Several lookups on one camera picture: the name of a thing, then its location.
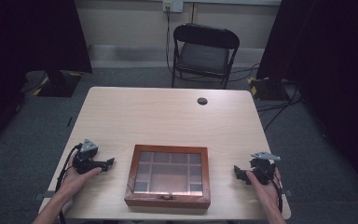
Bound black floor cables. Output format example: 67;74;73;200
229;63;304;133

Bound person's right hand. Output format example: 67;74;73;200
245;167;283;213

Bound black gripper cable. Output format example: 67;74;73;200
54;143;84;224
270;177;284;215

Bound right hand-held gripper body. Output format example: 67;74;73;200
249;150;282;187

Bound wooden box with glass lid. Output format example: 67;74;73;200
123;144;212;210

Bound black stand base yellow stripes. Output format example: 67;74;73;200
33;70;84;98
247;76;291;102

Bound person's left hand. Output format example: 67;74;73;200
55;151;103;201

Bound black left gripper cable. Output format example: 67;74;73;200
54;143;84;224

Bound black wall socket cable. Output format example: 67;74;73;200
165;6;174;75

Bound dark curtain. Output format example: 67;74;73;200
255;0;358;202
0;0;93;157

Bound white wall socket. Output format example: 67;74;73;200
162;0;185;14

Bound black folding chair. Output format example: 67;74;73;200
171;22;241;91

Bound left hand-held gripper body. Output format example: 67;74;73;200
72;138;104;175

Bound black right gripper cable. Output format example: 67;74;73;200
270;177;284;215

